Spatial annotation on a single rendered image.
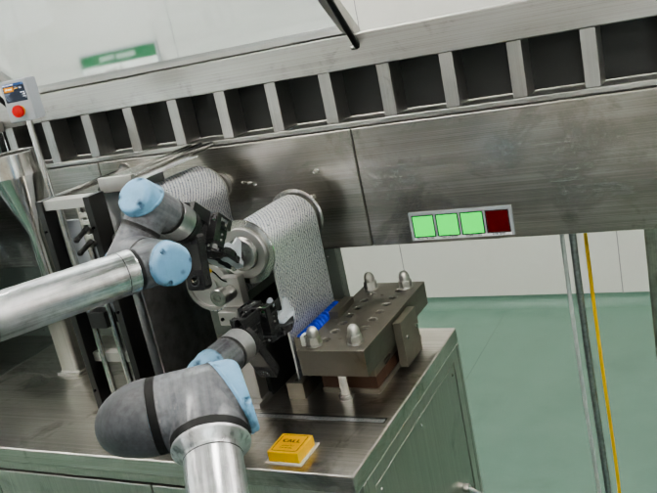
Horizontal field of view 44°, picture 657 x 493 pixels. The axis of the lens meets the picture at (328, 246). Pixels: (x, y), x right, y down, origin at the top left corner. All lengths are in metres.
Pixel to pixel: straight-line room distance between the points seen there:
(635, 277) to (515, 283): 0.61
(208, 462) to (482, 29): 1.11
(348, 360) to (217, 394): 0.60
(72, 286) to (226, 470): 0.40
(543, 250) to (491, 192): 2.55
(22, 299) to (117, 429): 0.26
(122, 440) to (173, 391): 0.10
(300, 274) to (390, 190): 0.30
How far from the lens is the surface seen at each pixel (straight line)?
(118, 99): 2.31
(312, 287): 1.93
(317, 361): 1.77
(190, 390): 1.20
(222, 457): 1.15
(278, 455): 1.63
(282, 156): 2.06
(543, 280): 4.49
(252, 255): 1.76
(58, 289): 1.33
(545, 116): 1.82
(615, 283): 4.43
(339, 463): 1.59
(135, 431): 1.21
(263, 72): 2.05
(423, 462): 1.88
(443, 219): 1.93
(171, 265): 1.38
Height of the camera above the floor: 1.71
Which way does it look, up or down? 16 degrees down
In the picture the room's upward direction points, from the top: 12 degrees counter-clockwise
